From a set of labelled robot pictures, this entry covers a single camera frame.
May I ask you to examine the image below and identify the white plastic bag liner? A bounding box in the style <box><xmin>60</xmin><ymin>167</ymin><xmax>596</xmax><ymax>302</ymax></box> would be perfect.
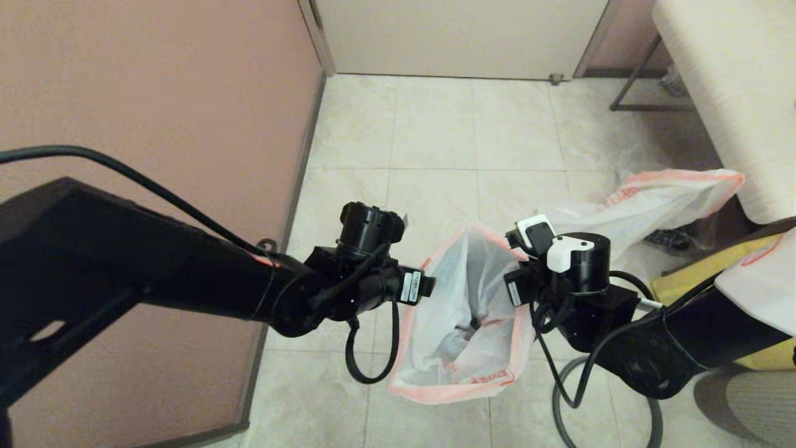
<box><xmin>389</xmin><ymin>224</ymin><xmax>535</xmax><ymax>405</ymax></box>

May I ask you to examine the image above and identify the white bag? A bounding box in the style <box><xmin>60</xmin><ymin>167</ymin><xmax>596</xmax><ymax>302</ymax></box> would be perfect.
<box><xmin>538</xmin><ymin>169</ymin><xmax>744</xmax><ymax>284</ymax></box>

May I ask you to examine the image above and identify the grey bin rim ring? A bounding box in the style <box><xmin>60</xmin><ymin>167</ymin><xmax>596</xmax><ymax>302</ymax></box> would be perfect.
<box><xmin>552</xmin><ymin>358</ymin><xmax>664</xmax><ymax>448</ymax></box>

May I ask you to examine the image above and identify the clear bag with dark contents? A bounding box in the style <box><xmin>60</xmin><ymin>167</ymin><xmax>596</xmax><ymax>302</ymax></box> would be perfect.
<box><xmin>644</xmin><ymin>212</ymin><xmax>716</xmax><ymax>253</ymax></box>

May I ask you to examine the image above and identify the yellow fabric bag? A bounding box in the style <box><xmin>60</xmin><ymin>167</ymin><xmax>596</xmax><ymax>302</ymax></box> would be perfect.
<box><xmin>650</xmin><ymin>235</ymin><xmax>796</xmax><ymax>372</ymax></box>

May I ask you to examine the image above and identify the dark grey baseboard strip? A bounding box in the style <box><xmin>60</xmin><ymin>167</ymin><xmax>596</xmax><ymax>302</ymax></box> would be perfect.
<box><xmin>134</xmin><ymin>72</ymin><xmax>328</xmax><ymax>448</ymax></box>

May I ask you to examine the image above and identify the small clear plastic wrapper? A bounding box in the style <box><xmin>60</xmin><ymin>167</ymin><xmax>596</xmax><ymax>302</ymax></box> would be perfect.
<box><xmin>659</xmin><ymin>64</ymin><xmax>686</xmax><ymax>98</ymax></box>

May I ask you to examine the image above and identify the grey ribbed round pad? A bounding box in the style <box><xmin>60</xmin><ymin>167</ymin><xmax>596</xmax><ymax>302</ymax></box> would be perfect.
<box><xmin>692</xmin><ymin>367</ymin><xmax>796</xmax><ymax>448</ymax></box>

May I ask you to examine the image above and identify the white door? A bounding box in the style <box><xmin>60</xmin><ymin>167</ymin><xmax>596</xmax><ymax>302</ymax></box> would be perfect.
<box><xmin>309</xmin><ymin>0</ymin><xmax>610</xmax><ymax>81</ymax></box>

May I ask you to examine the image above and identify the black left camera cable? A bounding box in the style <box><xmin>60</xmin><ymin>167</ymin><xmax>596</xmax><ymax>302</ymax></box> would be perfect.
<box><xmin>345</xmin><ymin>299</ymin><xmax>400</xmax><ymax>385</ymax></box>

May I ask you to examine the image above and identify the dark metal table frame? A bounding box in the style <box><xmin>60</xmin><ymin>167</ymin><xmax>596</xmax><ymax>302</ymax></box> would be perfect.
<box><xmin>609</xmin><ymin>34</ymin><xmax>696</xmax><ymax>113</ymax></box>

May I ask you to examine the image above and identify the grey door frame post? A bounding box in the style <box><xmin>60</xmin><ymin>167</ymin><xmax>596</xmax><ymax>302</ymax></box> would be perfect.
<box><xmin>297</xmin><ymin>0</ymin><xmax>338</xmax><ymax>77</ymax></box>
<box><xmin>571</xmin><ymin>0</ymin><xmax>622</xmax><ymax>79</ymax></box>

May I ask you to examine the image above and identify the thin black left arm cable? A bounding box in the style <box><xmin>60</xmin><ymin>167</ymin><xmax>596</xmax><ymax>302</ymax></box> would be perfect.
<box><xmin>0</xmin><ymin>146</ymin><xmax>277</xmax><ymax>259</ymax></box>

